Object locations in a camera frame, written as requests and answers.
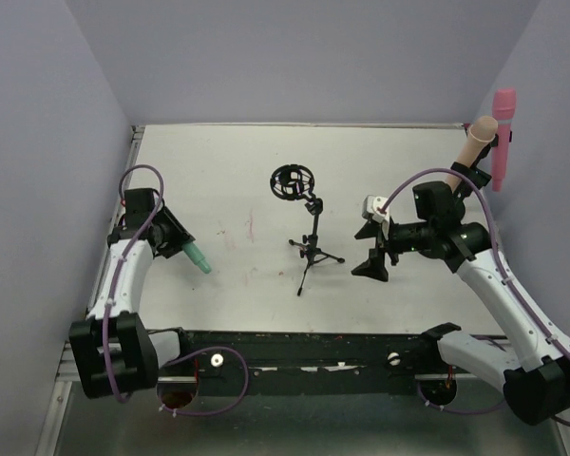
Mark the black tripod shock-mount stand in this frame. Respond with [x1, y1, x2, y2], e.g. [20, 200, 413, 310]
[270, 163, 345, 297]

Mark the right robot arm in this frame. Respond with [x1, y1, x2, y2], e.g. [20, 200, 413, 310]
[352, 181, 570, 425]

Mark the pink toy microphone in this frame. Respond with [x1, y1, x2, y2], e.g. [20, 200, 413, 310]
[491, 87, 517, 192]

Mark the beige toy microphone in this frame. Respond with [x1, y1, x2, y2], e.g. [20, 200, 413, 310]
[446, 116, 498, 191]

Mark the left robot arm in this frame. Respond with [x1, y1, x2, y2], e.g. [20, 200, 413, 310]
[68, 188, 211, 400]

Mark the black front mounting rail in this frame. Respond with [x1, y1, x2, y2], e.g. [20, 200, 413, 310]
[160, 331, 447, 397]

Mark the mint green toy microphone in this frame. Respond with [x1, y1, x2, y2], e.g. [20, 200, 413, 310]
[182, 241, 212, 275]

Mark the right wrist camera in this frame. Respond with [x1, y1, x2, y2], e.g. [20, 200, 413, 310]
[362, 195, 390, 238]

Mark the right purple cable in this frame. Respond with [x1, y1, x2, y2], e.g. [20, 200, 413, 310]
[379, 168, 570, 428]

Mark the aluminium side frame rail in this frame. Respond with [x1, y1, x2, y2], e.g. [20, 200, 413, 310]
[55, 125, 145, 383]

